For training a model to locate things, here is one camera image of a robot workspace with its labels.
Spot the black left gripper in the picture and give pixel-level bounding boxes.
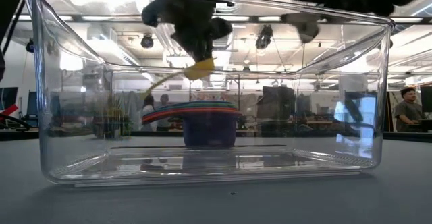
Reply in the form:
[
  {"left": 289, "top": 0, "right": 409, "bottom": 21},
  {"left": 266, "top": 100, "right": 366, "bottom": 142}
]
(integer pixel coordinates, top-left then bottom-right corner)
[{"left": 141, "top": 0, "right": 239, "bottom": 63}]

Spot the yellow measuring cup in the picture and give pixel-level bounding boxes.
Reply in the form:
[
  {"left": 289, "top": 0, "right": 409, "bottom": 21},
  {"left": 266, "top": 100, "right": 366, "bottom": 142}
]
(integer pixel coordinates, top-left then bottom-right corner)
[{"left": 144, "top": 57, "right": 217, "bottom": 99}]

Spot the clear plastic basket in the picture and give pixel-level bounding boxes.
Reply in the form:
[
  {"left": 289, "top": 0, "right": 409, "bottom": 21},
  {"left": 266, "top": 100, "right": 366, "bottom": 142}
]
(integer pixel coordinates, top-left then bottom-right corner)
[{"left": 22, "top": 0, "right": 396, "bottom": 187}]

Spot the person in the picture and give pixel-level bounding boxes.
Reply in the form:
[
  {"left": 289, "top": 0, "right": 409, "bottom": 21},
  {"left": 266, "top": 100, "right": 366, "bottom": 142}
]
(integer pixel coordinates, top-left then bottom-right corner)
[
  {"left": 157, "top": 93, "right": 173, "bottom": 131},
  {"left": 392, "top": 86, "right": 425, "bottom": 133},
  {"left": 141, "top": 94, "right": 158, "bottom": 132}
]

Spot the black panel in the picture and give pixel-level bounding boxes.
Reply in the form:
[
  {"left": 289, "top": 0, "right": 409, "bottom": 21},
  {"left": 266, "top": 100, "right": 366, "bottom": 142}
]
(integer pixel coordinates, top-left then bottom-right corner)
[{"left": 256, "top": 86, "right": 298, "bottom": 138}]

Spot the small potted plant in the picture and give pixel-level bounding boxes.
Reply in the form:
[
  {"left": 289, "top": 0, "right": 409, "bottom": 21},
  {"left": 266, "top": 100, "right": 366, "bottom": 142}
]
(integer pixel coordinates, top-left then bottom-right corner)
[{"left": 92, "top": 95, "right": 132, "bottom": 140}]

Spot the dark monitor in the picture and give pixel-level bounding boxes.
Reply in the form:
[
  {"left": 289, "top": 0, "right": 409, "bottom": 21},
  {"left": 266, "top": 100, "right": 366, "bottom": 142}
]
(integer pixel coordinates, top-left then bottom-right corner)
[{"left": 0, "top": 86, "right": 19, "bottom": 112}]

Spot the black curved cable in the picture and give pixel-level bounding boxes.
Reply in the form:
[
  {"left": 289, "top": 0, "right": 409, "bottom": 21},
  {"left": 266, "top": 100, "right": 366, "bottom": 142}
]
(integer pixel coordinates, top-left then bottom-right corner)
[{"left": 0, "top": 113, "right": 34, "bottom": 131}]

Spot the black table frame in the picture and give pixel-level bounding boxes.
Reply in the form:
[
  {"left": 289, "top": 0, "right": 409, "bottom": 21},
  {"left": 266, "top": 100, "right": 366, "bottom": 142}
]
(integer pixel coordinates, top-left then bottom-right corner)
[{"left": 0, "top": 128, "right": 432, "bottom": 144}]

